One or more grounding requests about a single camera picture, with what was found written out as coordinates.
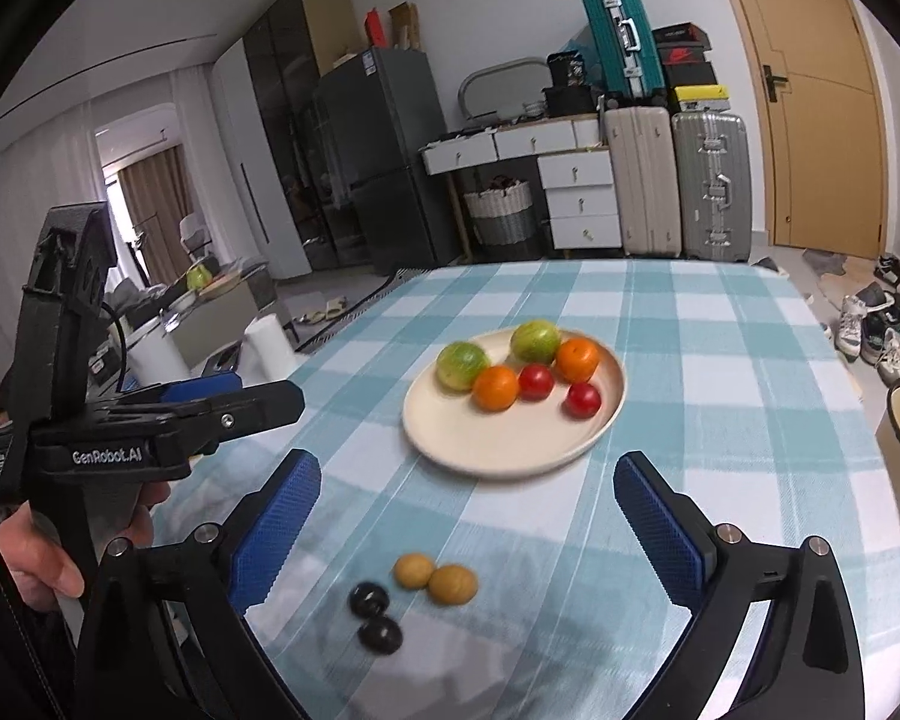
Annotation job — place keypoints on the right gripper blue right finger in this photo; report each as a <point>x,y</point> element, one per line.
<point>807,662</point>

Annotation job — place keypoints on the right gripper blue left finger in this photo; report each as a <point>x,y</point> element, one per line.
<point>166,635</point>

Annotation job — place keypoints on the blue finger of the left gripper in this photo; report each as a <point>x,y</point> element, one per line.
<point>222,383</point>
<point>221,418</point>

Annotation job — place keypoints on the dark plum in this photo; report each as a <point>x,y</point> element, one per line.
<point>368,600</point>
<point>381,635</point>

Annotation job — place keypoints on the brown longan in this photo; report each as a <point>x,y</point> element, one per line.
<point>452,585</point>
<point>412,571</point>

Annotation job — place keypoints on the green yellow citrus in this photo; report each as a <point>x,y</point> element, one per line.
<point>535,341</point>
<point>459,365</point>

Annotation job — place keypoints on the large orange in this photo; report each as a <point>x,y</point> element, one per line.
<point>495,389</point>

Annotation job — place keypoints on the red tomato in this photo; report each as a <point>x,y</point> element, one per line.
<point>583,400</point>
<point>536,381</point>

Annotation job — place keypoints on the small orange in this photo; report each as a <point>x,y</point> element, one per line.
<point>577,359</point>

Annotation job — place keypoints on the person's left hand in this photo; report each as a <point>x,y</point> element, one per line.
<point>42,569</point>

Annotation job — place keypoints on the white paper towel roll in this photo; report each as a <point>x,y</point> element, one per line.
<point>270,354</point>

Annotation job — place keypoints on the cream round plate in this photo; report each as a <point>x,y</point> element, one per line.
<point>530,438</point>

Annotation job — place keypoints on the black refrigerator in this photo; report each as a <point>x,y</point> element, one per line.
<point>383,109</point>

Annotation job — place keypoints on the woven laundry basket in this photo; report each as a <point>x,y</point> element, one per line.
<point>503,214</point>

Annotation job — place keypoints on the white drawer desk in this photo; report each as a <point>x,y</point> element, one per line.
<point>574,168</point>

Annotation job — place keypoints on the beige hard suitcase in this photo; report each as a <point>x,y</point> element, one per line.
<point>641,148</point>

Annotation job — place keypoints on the silver hard suitcase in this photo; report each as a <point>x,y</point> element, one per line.
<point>714,181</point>

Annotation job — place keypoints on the teal hard suitcase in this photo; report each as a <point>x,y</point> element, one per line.
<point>632,73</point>

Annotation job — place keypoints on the stacked shoe boxes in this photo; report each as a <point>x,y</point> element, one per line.
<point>682,50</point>

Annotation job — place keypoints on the wooden door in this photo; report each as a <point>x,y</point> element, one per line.
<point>822,172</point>

